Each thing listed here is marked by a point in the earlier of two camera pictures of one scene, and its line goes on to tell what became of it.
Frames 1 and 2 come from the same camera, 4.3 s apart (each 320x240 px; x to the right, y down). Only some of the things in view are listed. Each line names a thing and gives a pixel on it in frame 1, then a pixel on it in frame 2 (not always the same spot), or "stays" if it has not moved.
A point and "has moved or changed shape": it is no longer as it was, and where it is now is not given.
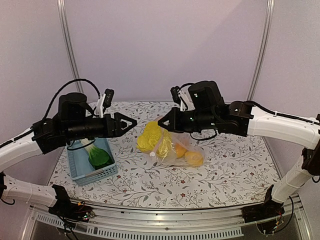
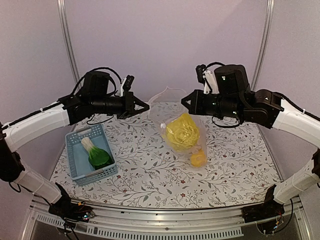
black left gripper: x=117 y=131 -> x=129 y=100
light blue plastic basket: x=91 y=159 stays
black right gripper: x=174 y=125 -> x=196 y=107
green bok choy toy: x=98 y=158 stays
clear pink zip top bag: x=155 y=138 has moved or changed shape
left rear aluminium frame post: x=66 y=26 stays
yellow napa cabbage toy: x=154 y=138 -> x=182 y=133
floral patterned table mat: x=237 y=172 stays
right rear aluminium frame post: x=270 y=9 stays
